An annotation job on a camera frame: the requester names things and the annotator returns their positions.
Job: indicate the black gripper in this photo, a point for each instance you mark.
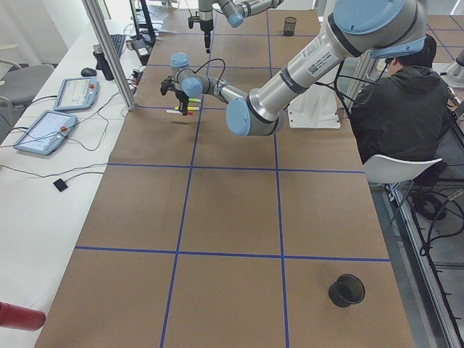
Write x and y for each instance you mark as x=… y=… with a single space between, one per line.
x=206 y=27
x=180 y=95

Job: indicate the red marker pen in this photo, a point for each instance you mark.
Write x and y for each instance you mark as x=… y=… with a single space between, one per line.
x=176 y=112

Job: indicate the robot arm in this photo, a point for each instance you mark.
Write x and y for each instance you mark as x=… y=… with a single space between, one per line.
x=383 y=28
x=234 y=13

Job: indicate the yellow marker pen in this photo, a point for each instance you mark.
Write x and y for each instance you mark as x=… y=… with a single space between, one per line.
x=189 y=108

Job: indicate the far black mesh cup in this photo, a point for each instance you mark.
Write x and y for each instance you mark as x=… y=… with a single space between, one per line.
x=289 y=26

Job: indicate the black mesh cup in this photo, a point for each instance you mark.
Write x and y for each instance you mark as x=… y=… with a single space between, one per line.
x=347 y=290
x=289 y=26

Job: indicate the black keyboard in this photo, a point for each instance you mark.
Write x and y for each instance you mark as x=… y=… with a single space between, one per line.
x=118 y=42

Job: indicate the black water bottle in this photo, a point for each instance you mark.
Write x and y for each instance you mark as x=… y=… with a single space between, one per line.
x=102 y=62

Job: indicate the black computer mouse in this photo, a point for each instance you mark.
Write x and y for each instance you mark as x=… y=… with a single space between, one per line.
x=88 y=72

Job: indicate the far blue teach pendant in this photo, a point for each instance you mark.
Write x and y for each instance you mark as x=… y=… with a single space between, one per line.
x=76 y=94

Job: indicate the blue teach pendant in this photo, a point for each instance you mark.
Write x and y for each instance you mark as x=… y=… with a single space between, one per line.
x=47 y=133
x=76 y=94

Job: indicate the near blue teach pendant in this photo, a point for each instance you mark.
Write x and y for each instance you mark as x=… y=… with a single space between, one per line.
x=47 y=133

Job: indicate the small black sensor box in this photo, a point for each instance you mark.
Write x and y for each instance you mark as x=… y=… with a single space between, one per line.
x=60 y=185

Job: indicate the white chair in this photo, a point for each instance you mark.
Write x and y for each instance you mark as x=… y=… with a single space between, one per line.
x=383 y=172

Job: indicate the person in black jacket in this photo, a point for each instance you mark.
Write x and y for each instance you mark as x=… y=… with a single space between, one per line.
x=403 y=115

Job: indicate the near black mesh cup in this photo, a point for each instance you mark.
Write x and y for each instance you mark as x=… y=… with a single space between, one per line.
x=347 y=290

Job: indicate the red bottle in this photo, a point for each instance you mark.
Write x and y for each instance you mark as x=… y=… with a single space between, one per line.
x=21 y=318

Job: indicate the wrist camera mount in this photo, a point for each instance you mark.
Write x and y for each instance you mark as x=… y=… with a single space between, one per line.
x=167 y=85
x=193 y=19

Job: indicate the aluminium frame post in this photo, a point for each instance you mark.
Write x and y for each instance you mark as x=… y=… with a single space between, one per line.
x=98 y=23

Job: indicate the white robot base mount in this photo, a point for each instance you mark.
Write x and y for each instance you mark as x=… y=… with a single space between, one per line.
x=315 y=108

